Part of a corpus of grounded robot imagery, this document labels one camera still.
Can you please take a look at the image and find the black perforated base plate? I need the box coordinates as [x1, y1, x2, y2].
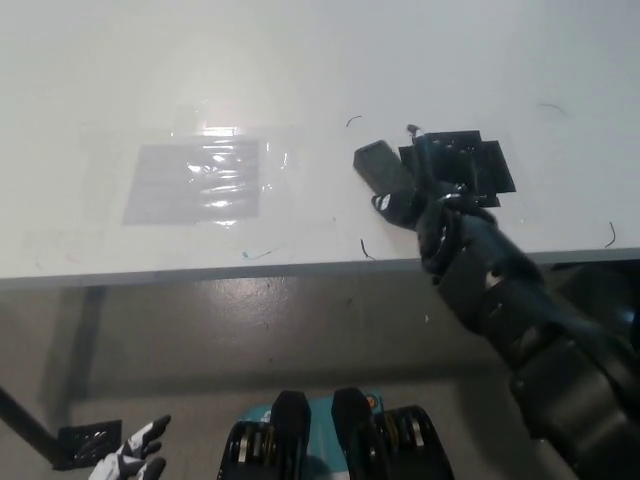
[57, 418, 123, 471]

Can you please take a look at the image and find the black tape marked spot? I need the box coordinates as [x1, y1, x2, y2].
[398, 129, 517, 209]

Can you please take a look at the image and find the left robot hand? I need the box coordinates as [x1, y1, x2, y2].
[89, 414, 172, 480]

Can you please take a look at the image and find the dark grey whiteboard eraser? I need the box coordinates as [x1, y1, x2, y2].
[353, 139, 416, 195]

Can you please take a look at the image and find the black metal bar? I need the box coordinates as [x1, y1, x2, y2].
[0, 384, 59, 469]

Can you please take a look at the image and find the grey table leg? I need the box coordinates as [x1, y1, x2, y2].
[62, 287, 107, 401]

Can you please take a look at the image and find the clear plastic film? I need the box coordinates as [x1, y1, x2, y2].
[79, 99, 292, 231]

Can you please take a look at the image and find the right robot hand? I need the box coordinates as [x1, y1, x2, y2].
[370, 124, 501, 236]

